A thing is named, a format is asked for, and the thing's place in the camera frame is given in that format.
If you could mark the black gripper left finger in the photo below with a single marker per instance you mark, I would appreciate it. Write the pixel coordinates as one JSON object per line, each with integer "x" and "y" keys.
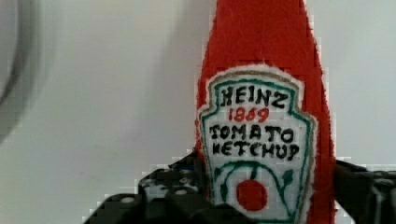
{"x": 170, "y": 195}

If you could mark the red plush ketchup bottle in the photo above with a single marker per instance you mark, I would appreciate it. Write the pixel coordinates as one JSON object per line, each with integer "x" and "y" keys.
{"x": 263, "y": 129}

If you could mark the grey round plate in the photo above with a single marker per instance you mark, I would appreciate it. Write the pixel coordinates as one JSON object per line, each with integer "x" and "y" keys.
{"x": 28, "y": 40}

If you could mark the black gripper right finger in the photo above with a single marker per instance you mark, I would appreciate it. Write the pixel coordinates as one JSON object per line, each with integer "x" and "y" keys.
{"x": 367, "y": 196}

